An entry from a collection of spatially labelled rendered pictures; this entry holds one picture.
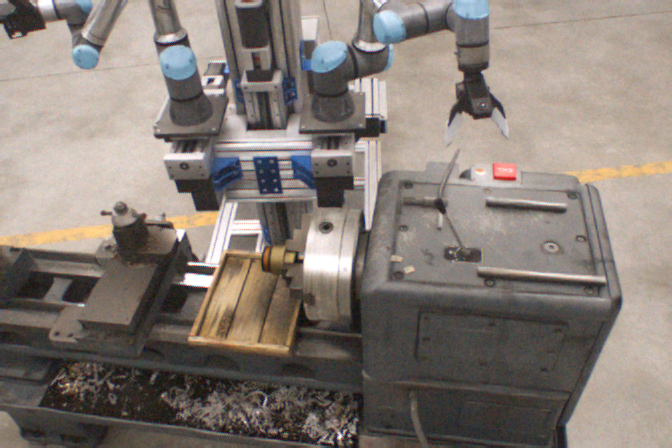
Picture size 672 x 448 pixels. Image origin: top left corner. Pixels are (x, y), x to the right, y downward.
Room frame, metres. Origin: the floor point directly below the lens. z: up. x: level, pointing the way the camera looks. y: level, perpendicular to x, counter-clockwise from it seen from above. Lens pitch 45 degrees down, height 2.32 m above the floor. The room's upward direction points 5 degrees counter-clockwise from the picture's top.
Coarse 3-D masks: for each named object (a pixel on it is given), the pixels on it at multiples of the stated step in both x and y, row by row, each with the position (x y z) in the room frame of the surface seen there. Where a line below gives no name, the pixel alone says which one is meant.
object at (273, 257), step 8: (264, 248) 1.15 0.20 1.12; (272, 248) 1.15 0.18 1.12; (280, 248) 1.14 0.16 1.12; (264, 256) 1.13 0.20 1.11; (272, 256) 1.12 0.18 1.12; (280, 256) 1.12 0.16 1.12; (288, 256) 1.12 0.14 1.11; (296, 256) 1.15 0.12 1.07; (264, 264) 1.11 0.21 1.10; (272, 264) 1.10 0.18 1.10; (280, 264) 1.10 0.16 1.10; (272, 272) 1.10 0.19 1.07; (280, 272) 1.09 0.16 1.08
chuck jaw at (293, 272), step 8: (288, 264) 1.09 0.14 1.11; (296, 264) 1.09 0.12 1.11; (288, 272) 1.06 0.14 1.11; (296, 272) 1.06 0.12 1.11; (288, 280) 1.04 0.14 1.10; (296, 280) 1.03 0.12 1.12; (296, 288) 0.99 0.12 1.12; (296, 296) 0.99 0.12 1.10; (304, 296) 0.97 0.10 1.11; (312, 296) 0.97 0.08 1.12; (312, 304) 0.96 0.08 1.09
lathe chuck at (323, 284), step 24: (312, 216) 1.14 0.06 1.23; (336, 216) 1.14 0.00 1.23; (312, 240) 1.06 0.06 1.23; (336, 240) 1.05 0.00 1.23; (312, 264) 1.01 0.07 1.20; (336, 264) 1.00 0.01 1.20; (312, 288) 0.97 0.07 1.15; (336, 288) 0.96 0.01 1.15; (312, 312) 0.96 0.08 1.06; (336, 312) 0.94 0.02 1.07
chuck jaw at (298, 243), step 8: (304, 216) 1.19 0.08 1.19; (304, 224) 1.18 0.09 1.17; (296, 232) 1.17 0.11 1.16; (304, 232) 1.16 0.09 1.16; (288, 240) 1.16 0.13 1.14; (296, 240) 1.15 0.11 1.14; (304, 240) 1.15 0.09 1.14; (288, 248) 1.14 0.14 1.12; (296, 248) 1.14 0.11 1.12; (304, 248) 1.13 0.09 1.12
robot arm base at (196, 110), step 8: (200, 96) 1.76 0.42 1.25; (176, 104) 1.73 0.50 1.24; (184, 104) 1.73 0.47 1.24; (192, 104) 1.73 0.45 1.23; (200, 104) 1.74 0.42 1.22; (208, 104) 1.77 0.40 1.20; (176, 112) 1.73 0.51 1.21; (184, 112) 1.72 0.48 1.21; (192, 112) 1.72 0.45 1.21; (200, 112) 1.74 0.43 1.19; (208, 112) 1.75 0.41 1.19; (176, 120) 1.72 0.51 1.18; (184, 120) 1.71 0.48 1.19; (192, 120) 1.71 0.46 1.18; (200, 120) 1.72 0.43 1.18
